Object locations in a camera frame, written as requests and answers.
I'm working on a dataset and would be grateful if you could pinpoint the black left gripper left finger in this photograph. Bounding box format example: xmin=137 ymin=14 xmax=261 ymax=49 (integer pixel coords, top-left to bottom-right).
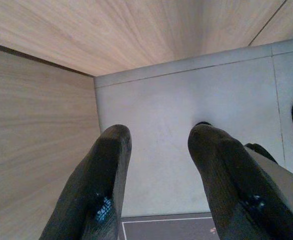
xmin=38 ymin=124 xmax=133 ymax=240

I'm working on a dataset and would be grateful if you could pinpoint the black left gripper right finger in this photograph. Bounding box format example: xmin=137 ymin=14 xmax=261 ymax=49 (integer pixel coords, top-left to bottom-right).
xmin=187 ymin=123 xmax=293 ymax=240

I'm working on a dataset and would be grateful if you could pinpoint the light wood base cabinet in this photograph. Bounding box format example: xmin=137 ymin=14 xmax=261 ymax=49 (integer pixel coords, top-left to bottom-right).
xmin=0 ymin=46 xmax=105 ymax=240

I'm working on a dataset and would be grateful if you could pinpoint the grey floor mat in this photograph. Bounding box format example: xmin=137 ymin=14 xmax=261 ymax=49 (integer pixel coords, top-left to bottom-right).
xmin=120 ymin=212 xmax=220 ymax=240

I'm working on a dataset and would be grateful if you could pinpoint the light wood side panel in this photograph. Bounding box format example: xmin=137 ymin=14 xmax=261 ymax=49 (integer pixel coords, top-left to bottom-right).
xmin=0 ymin=0 xmax=293 ymax=77

